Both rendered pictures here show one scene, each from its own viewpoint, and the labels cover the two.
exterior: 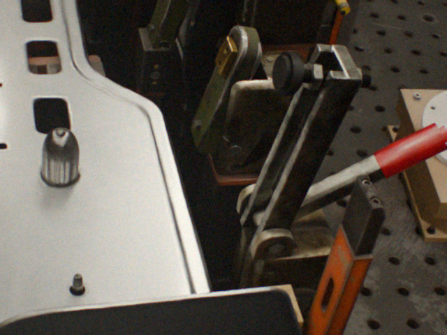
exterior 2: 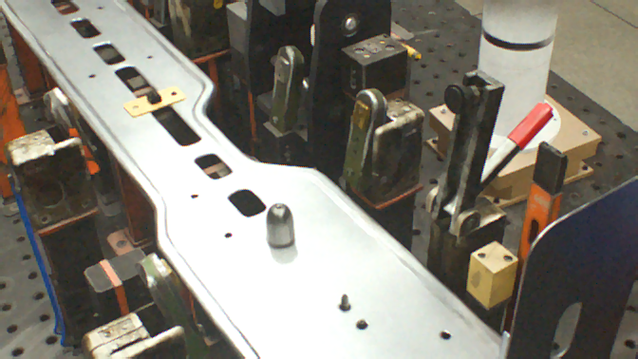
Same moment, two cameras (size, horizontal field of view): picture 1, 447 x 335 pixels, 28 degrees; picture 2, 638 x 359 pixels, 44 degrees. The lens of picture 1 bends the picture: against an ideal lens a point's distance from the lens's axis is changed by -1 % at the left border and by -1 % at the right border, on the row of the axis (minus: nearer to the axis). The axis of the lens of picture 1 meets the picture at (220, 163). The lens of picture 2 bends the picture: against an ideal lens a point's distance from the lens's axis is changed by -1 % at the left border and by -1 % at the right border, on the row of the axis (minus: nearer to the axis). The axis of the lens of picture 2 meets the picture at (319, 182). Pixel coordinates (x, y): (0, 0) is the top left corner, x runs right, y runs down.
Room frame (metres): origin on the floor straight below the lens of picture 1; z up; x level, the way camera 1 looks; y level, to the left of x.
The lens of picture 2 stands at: (-0.12, 0.23, 1.62)
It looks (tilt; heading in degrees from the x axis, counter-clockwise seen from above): 39 degrees down; 348
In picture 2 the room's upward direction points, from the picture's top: 2 degrees counter-clockwise
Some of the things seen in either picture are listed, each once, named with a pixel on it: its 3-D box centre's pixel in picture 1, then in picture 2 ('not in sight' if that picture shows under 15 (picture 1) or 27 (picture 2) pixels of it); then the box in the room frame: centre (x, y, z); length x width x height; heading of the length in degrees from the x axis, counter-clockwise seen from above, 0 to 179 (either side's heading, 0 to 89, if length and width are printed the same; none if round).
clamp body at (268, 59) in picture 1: (241, 206); (386, 224); (0.66, -0.03, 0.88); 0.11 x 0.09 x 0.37; 110
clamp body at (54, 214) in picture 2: not in sight; (71, 241); (0.74, 0.39, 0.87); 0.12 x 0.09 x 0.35; 110
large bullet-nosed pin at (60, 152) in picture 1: (60, 159); (280, 226); (0.54, 0.13, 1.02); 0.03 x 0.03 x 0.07
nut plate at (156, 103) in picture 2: not in sight; (154, 99); (0.86, 0.25, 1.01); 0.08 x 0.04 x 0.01; 111
